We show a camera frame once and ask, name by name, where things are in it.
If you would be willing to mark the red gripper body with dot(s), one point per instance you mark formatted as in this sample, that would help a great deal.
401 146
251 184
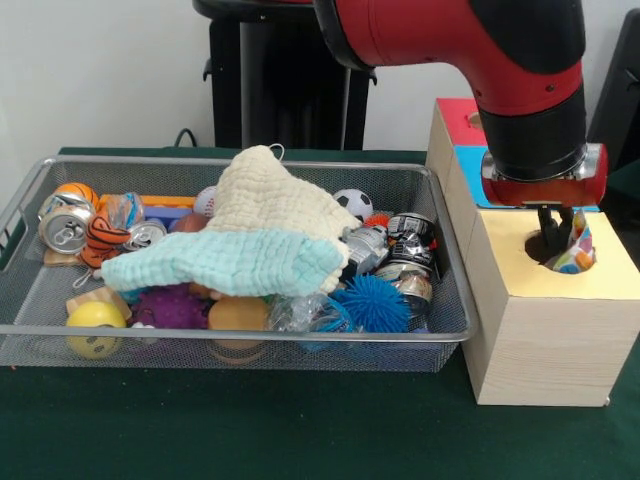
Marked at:
545 192

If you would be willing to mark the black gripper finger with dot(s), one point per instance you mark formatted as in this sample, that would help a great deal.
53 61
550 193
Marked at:
548 230
566 222

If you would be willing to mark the white polka dot cloth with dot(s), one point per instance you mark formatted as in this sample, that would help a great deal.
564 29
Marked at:
580 250

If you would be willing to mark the mint waffle cloth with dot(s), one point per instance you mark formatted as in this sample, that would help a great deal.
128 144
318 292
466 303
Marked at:
225 265

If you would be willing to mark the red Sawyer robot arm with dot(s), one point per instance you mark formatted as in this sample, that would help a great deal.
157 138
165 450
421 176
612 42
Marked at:
500 50

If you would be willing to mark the wooden box with three holes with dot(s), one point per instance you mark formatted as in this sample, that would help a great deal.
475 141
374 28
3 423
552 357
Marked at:
550 350

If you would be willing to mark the shallow clear mesh bin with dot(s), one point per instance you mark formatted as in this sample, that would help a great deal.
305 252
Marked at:
250 350

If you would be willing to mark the black chair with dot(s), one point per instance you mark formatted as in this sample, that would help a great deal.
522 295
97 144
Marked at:
617 100

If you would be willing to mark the blue spiky ball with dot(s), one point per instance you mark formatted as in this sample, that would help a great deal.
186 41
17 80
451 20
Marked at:
372 302

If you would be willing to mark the small soccer ball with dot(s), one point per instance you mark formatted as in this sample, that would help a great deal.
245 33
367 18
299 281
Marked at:
355 204

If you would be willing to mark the cream waffle cloth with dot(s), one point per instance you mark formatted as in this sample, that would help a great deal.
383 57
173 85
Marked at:
280 200

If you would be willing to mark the dark green tablecloth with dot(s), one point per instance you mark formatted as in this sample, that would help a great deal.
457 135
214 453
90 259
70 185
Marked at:
250 430

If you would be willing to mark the purple plush toy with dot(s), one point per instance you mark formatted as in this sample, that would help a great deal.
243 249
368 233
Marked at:
170 310

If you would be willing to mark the orange striped tiger plush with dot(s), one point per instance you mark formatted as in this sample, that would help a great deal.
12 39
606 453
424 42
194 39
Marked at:
102 240

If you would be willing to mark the yellow smiley ball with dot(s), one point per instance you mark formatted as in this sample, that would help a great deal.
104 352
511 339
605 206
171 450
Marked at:
97 316

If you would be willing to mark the small orange basketball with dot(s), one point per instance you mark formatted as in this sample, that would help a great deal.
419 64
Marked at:
77 192

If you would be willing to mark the dented silver soda can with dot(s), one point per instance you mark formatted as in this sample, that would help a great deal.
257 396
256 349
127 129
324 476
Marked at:
65 230

